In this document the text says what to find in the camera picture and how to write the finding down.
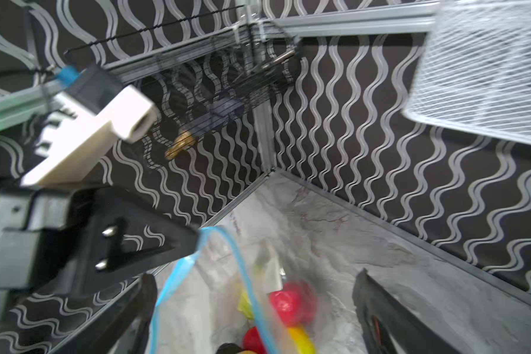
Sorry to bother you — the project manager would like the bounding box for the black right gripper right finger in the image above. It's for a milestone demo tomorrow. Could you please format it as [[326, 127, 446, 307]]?
[[353, 269, 458, 353]]

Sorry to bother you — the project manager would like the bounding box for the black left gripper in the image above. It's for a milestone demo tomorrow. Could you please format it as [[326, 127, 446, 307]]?
[[0, 185, 199, 323]]

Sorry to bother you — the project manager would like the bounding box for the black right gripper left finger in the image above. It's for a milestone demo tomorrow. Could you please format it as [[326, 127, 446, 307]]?
[[53, 274, 158, 353]]

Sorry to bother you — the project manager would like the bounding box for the orange red toy peach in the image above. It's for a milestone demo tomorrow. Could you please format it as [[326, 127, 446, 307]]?
[[286, 325, 316, 354]]

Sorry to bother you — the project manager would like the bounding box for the red toy apple with stem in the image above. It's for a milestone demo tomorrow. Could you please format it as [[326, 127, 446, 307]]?
[[268, 281, 318, 327]]

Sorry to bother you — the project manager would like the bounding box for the clear zip bag blue zipper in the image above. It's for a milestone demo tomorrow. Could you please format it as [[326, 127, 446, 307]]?
[[147, 227, 335, 353]]

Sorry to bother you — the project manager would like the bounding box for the red toy pomegranate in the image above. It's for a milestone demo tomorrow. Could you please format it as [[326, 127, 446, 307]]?
[[242, 326, 267, 354]]

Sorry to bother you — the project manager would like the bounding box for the dark green toy avocado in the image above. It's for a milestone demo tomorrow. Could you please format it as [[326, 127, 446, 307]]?
[[215, 343, 243, 354]]

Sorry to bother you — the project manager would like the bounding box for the green toy cabbage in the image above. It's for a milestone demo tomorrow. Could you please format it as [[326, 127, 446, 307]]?
[[237, 289, 255, 321]]

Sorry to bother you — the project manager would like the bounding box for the aluminium left side bar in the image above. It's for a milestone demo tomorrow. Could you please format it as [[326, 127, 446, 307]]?
[[0, 23, 249, 131]]

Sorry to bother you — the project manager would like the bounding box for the aluminium back horizontal bar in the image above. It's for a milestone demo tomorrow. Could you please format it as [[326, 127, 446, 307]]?
[[262, 1, 440, 39]]

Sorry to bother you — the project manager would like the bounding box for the black wire wall basket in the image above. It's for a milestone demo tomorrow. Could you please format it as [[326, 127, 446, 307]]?
[[55, 1, 301, 163]]

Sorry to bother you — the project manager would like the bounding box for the white mesh wall basket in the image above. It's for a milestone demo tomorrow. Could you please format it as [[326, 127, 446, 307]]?
[[404, 1, 531, 145]]

